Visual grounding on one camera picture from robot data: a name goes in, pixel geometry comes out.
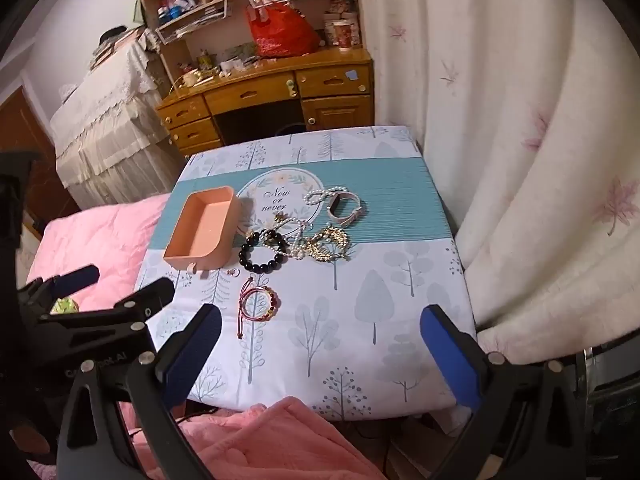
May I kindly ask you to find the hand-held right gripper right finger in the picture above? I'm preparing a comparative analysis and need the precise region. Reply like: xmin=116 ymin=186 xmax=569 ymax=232
xmin=420 ymin=304 xmax=591 ymax=480

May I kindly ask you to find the red patterned paper cup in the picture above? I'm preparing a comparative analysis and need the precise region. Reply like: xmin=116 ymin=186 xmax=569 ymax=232
xmin=332 ymin=20 xmax=354 ymax=54

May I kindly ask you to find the white floral curtain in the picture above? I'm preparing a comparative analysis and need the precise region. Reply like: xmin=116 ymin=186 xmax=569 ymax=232
xmin=355 ymin=0 xmax=640 ymax=361

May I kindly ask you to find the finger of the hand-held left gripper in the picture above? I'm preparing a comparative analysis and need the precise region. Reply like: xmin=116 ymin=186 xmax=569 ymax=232
xmin=17 ymin=266 xmax=100 ymax=313
xmin=40 ymin=278 xmax=175 ymax=333

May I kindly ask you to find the black bag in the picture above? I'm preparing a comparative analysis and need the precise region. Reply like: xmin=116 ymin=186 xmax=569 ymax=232
xmin=98 ymin=27 xmax=132 ymax=46

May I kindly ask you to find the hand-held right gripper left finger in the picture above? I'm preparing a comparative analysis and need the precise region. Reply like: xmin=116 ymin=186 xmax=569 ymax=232
xmin=56 ymin=303 xmax=222 ymax=480

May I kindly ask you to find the pink fleece cloth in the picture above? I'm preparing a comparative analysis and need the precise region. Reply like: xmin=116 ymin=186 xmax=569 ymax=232
xmin=120 ymin=396 xmax=388 ymax=480

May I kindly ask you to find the lace-covered cabinet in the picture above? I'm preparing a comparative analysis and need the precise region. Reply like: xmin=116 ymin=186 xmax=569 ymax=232
xmin=49 ymin=35 xmax=186 ymax=211

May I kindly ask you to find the dark metal frame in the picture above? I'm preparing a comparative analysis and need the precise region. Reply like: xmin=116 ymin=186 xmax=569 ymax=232
xmin=575 ymin=345 xmax=640 ymax=480

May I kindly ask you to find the red string bracelet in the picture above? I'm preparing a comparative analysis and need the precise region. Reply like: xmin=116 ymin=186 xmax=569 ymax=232
xmin=236 ymin=276 xmax=281 ymax=340

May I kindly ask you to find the white pearl necklace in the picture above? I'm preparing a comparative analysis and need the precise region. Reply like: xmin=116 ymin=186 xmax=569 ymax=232
xmin=280 ymin=217 xmax=323 ymax=262

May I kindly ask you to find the brown wooden door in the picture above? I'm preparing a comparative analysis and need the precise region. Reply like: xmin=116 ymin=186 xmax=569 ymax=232
xmin=0 ymin=85 xmax=81 ymax=221

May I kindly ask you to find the pink plastic tray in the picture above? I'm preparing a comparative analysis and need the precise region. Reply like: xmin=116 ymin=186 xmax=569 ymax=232
xmin=163 ymin=185 xmax=241 ymax=272

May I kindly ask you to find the gold chain necklace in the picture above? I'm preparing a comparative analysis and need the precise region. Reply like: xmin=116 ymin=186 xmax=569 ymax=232
xmin=305 ymin=227 xmax=353 ymax=263

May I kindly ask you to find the red plastic bag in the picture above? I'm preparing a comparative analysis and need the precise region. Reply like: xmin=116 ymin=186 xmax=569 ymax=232
xmin=245 ymin=0 xmax=321 ymax=59

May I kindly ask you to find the wooden desk hutch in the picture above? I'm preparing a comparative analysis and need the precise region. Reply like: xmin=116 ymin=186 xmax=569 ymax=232
xmin=131 ymin=0 xmax=358 ymax=61

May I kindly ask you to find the pearl bracelet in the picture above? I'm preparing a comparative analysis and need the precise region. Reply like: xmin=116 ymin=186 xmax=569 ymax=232
xmin=303 ymin=186 xmax=351 ymax=207

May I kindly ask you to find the black bead bracelet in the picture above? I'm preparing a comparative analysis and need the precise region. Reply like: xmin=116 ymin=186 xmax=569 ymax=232
xmin=240 ymin=229 xmax=290 ymax=275

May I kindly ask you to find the wooden desk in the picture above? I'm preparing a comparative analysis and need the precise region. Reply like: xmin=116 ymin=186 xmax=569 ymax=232
xmin=156 ymin=47 xmax=376 ymax=156

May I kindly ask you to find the patterned box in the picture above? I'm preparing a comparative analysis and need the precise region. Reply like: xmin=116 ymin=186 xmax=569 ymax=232
xmin=322 ymin=0 xmax=361 ymax=46

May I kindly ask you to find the tree print tablecloth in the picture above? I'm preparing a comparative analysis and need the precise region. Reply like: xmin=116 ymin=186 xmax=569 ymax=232
xmin=132 ymin=126 xmax=478 ymax=422

